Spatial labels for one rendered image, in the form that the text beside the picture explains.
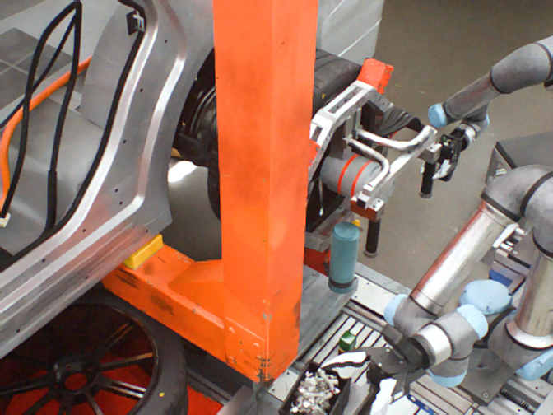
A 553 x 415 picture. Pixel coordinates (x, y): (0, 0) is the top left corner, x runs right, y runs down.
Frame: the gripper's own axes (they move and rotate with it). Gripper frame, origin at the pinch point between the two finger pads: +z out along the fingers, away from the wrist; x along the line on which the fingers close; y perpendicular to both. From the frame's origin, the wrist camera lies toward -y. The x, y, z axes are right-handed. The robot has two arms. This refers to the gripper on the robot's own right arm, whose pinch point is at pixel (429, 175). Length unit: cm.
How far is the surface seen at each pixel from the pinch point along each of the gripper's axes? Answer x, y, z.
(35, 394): -74, -56, 111
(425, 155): -1.1, 9.5, 2.6
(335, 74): -29.5, 34.0, 14.0
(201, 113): -68, 13, 32
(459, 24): -92, -83, -228
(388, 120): -13.8, 19.5, 6.4
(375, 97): -20.5, 23.7, 3.5
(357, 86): -24.3, 29.0, 8.9
